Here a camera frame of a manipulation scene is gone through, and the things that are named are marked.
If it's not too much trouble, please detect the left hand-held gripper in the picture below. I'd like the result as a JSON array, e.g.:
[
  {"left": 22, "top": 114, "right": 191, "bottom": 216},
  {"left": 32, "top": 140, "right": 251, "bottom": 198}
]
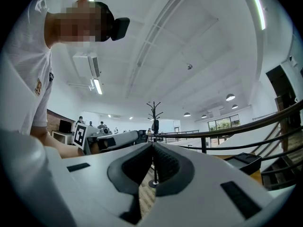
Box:
[{"left": 72, "top": 122, "right": 141, "bottom": 156}]

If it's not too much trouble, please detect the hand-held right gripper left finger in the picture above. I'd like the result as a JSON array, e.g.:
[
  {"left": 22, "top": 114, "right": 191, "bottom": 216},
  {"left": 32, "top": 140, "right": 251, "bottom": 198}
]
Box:
[{"left": 0, "top": 129, "right": 154, "bottom": 227}]

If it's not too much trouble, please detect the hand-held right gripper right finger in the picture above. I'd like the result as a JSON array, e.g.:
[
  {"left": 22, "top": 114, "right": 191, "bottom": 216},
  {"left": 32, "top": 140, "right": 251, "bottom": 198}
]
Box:
[{"left": 141, "top": 142, "right": 297, "bottom": 227}]

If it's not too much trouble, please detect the black container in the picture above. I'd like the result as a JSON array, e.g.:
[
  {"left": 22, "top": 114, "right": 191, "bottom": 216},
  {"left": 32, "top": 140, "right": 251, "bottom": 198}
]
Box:
[{"left": 224, "top": 152, "right": 262, "bottom": 175}]

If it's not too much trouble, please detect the person's left forearm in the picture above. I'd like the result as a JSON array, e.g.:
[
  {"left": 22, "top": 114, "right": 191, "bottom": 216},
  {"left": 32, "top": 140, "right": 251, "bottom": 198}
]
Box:
[{"left": 30, "top": 126, "right": 85, "bottom": 159}]

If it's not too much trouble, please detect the person's left hand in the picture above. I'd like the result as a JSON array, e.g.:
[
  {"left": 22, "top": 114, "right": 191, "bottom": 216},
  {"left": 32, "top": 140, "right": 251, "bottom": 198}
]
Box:
[{"left": 90, "top": 141, "right": 100, "bottom": 155}]

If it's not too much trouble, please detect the black coat rack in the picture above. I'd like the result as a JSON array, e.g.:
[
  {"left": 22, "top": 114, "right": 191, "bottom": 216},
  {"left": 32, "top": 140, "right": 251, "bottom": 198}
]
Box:
[{"left": 146, "top": 100, "right": 164, "bottom": 188}]

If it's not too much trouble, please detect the white low cabinet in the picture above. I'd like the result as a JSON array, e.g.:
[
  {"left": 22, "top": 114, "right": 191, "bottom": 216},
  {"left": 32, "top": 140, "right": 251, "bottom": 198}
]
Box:
[{"left": 51, "top": 130, "right": 74, "bottom": 146}]

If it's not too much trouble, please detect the black monitor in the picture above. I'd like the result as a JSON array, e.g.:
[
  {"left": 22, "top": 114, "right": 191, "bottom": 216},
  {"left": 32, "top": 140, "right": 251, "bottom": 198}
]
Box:
[{"left": 58, "top": 119, "right": 72, "bottom": 134}]

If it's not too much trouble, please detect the dark stair railing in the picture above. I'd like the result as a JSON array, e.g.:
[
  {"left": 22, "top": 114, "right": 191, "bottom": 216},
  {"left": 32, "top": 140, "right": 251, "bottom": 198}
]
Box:
[{"left": 151, "top": 100, "right": 303, "bottom": 165}]

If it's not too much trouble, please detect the large window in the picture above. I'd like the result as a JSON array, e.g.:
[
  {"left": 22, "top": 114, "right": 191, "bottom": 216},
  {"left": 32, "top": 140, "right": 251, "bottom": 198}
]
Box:
[{"left": 207, "top": 114, "right": 241, "bottom": 132}]

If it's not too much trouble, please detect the white ceiling air conditioner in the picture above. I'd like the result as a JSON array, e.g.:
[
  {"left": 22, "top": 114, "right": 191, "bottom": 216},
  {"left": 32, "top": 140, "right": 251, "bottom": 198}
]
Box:
[{"left": 72, "top": 52, "right": 101, "bottom": 78}]

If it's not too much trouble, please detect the wooden staircase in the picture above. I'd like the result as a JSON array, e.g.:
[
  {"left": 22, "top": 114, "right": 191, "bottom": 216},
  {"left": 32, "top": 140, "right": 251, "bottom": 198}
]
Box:
[{"left": 254, "top": 124, "right": 303, "bottom": 192}]

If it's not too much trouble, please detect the person's head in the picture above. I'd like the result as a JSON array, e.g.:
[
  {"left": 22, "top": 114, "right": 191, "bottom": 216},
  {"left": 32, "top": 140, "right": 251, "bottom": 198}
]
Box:
[{"left": 44, "top": 0, "right": 114, "bottom": 49}]

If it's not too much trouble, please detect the person's white t-shirt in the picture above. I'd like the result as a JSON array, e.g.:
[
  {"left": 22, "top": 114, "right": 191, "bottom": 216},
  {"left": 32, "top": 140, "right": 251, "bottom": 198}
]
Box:
[{"left": 0, "top": 0, "right": 54, "bottom": 137}]

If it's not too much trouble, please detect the white ceiling duct track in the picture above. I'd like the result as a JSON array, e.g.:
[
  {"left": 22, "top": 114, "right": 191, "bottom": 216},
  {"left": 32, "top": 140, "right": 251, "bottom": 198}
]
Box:
[{"left": 125, "top": 0, "right": 192, "bottom": 99}]

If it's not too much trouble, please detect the black head-worn camera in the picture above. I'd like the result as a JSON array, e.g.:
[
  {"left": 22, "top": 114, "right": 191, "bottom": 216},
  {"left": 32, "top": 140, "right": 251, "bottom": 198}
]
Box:
[{"left": 94, "top": 1, "right": 131, "bottom": 42}]

